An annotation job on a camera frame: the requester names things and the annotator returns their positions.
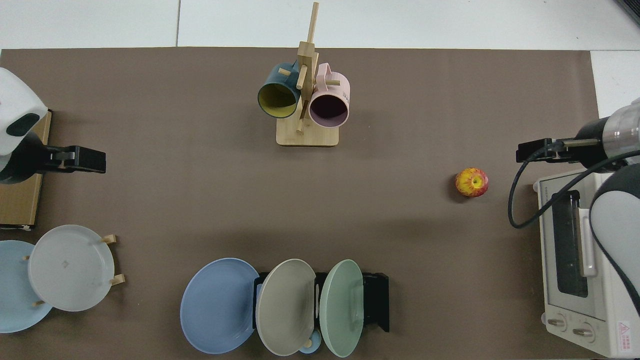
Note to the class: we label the wooden plate rack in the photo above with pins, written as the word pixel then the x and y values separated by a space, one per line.
pixel 117 280

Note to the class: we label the brown table cloth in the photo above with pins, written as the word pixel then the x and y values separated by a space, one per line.
pixel 200 200

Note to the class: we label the black dish rack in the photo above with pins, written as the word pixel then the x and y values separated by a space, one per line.
pixel 375 300

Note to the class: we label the dark grey striped object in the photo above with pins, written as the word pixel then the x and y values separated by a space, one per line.
pixel 631 9

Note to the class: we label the pale toaster oven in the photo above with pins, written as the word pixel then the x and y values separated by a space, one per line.
pixel 570 240

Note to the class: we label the wooden cup stand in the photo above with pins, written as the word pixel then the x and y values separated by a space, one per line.
pixel 307 135

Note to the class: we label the pink cup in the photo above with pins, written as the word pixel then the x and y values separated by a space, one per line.
pixel 330 95

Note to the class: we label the beige plate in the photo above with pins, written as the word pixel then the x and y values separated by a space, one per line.
pixel 285 310

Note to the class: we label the dark blue cup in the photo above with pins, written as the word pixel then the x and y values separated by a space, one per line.
pixel 275 82

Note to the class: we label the small blue round thing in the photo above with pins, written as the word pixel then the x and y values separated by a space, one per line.
pixel 315 347

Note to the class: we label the grey plate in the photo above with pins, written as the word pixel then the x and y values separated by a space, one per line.
pixel 70 267

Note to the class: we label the green plate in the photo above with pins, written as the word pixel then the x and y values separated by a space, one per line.
pixel 340 310

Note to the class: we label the light blue plate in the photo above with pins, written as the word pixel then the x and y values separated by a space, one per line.
pixel 12 290

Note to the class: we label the red yellow apple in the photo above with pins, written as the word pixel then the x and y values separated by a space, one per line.
pixel 471 182

